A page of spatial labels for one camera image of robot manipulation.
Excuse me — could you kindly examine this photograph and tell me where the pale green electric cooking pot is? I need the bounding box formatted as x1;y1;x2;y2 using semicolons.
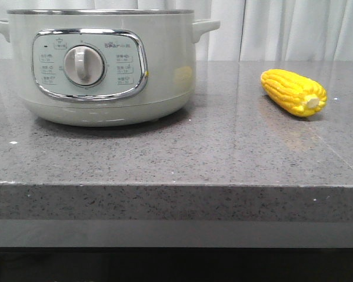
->
0;9;220;127

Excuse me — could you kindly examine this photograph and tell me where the yellow corn cob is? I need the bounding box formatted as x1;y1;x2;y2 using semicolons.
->
261;69;327;118

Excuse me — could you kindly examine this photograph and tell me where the white pleated curtain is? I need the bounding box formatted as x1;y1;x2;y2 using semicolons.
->
0;1;353;61

